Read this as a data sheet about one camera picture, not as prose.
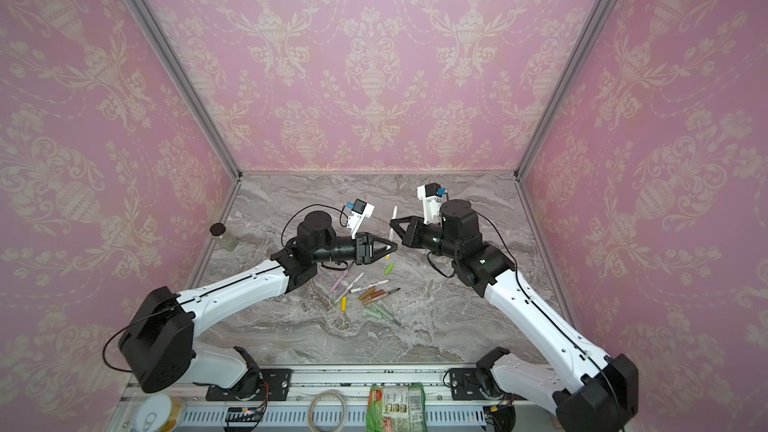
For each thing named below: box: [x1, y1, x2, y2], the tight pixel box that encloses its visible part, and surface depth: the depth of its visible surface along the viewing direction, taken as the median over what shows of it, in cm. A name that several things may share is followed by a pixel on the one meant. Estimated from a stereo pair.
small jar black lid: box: [210, 222, 239, 252], surface depth 96 cm
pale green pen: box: [371, 302, 402, 326], surface depth 87 cm
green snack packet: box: [366, 383, 428, 432], surface depth 71 cm
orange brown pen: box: [362, 287, 401, 305], surface depth 91 cm
